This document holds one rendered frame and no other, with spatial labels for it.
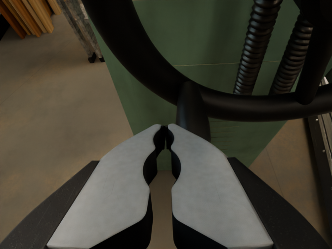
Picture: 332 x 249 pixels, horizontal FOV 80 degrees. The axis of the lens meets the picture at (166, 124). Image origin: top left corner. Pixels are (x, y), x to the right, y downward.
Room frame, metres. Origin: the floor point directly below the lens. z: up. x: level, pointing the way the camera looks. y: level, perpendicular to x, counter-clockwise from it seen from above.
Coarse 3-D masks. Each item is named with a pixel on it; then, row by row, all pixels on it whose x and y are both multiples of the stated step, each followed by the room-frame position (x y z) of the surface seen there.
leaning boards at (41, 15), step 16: (0, 0) 1.47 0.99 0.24; (16, 0) 1.44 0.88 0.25; (32, 0) 1.45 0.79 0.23; (48, 0) 1.70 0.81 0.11; (64, 0) 1.91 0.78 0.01; (16, 16) 1.45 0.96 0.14; (32, 16) 1.48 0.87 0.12; (48, 16) 1.60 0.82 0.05; (16, 32) 1.41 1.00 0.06; (32, 32) 1.45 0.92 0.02; (48, 32) 1.45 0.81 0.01
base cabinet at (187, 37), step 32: (160, 0) 0.30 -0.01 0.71; (192, 0) 0.30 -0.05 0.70; (224, 0) 0.29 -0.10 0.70; (288, 0) 0.29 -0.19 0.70; (96, 32) 0.31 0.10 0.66; (160, 32) 0.30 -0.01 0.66; (192, 32) 0.30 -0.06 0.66; (224, 32) 0.29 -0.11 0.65; (288, 32) 0.28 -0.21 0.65; (192, 64) 0.30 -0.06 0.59; (224, 64) 0.29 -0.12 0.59; (128, 96) 0.31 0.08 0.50; (224, 128) 0.28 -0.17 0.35; (256, 128) 0.28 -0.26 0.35; (160, 160) 0.30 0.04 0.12
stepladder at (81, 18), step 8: (56, 0) 1.09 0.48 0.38; (72, 0) 1.10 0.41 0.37; (64, 8) 1.09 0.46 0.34; (72, 8) 1.07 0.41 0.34; (80, 8) 1.13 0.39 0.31; (72, 16) 1.11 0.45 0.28; (80, 16) 1.09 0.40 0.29; (72, 24) 1.09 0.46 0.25; (80, 24) 1.07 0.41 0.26; (88, 24) 1.12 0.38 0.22; (80, 32) 1.11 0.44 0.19; (88, 32) 1.08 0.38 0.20; (80, 40) 1.08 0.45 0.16; (96, 40) 1.11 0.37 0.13; (88, 48) 1.10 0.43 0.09; (96, 48) 1.07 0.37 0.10; (88, 56) 1.08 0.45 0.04
